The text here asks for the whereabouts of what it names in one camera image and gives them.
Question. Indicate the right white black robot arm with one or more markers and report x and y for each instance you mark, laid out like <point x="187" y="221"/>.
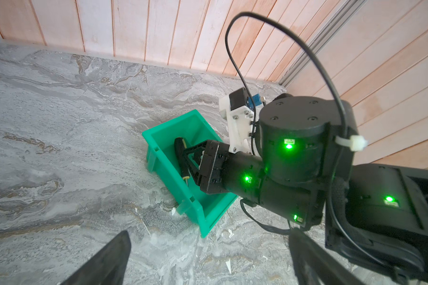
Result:
<point x="375" y="216"/>

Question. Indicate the green plastic storage bin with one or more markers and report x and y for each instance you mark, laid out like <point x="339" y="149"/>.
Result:
<point x="202" y="209"/>

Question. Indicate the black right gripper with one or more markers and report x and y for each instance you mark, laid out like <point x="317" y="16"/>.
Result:
<point x="208" y="167"/>

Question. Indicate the black yellow screwdriver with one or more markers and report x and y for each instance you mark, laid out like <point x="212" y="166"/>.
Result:
<point x="179" y="147"/>

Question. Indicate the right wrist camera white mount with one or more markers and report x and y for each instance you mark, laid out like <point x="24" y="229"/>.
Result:
<point x="238" y="110"/>

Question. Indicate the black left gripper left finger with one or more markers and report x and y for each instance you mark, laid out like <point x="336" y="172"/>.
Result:
<point x="107" y="266"/>

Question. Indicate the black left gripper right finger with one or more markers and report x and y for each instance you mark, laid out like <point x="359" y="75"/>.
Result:
<point x="314" y="266"/>

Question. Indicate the aluminium corner frame post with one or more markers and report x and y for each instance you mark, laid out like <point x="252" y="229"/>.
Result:
<point x="336" y="20"/>

